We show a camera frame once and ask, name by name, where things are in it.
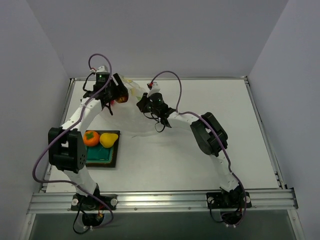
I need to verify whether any yellow fake pear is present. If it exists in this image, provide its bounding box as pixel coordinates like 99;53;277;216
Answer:
99;132;119;149

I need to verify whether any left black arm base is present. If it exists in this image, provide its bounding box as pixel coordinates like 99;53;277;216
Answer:
70;193;118;229

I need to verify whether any dark brown fake fruit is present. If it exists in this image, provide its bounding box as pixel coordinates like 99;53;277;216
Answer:
115;93;129;104

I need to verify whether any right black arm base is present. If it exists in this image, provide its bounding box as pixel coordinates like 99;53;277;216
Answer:
206;190;252;228

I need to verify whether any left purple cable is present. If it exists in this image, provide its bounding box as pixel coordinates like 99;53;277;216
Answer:
32;53;115;230

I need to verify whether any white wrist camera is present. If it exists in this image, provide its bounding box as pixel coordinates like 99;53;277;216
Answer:
147;81;161;97
90;65;109;74

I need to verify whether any aluminium front rail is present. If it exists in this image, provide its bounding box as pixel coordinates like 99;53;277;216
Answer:
27;189;298;214

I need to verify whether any orange fake persimmon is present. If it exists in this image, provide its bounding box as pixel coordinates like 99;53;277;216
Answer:
83;130;100;147

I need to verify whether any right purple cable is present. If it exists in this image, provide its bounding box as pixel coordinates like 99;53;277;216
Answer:
148;70;247;226

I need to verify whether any square teal ceramic plate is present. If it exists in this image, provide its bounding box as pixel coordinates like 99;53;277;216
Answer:
85;130;121;168

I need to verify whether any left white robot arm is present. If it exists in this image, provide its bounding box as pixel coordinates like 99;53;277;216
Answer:
48;72;129;210

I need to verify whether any translucent white plastic bag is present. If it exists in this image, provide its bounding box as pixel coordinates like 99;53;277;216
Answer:
100;73;155;137

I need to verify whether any purple cable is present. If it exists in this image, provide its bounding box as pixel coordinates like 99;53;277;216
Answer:
32;53;115;230
148;70;247;226

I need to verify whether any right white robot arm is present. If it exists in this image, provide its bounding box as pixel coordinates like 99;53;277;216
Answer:
136;92;245;207

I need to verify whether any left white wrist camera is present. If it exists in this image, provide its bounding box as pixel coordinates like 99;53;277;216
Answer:
90;65;109;74

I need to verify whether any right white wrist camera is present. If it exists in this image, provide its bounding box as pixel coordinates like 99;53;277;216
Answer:
147;81;161;97

